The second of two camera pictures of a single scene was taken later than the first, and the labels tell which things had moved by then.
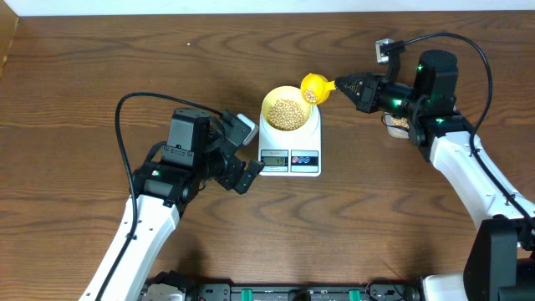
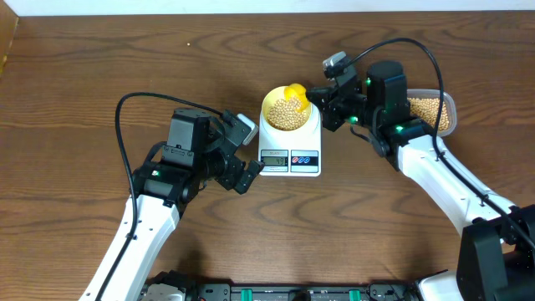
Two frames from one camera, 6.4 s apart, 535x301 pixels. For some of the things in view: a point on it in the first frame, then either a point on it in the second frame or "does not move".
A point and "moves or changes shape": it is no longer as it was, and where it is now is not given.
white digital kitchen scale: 291,155 does not move
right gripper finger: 356,83 → 321,92
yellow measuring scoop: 315,89 moves or changes shape
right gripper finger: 361,94 → 323,100
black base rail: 379,290 does not move
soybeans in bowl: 287,114 does not move
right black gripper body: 393,97 → 351,110
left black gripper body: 215,164 does not move
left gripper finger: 255,167 does not move
